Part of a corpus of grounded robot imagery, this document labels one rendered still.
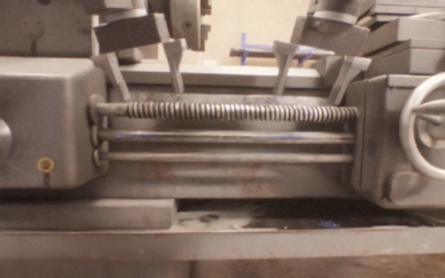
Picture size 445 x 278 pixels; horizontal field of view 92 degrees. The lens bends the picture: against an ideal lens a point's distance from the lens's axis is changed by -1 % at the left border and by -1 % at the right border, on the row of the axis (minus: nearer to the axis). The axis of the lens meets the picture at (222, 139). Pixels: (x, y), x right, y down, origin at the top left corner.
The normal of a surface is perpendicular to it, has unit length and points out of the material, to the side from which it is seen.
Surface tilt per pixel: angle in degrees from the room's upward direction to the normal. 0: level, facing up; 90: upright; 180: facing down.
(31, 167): 90
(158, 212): 90
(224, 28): 90
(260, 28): 90
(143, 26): 114
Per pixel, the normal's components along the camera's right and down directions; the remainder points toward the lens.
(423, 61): 0.06, 0.07
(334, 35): 0.07, 0.47
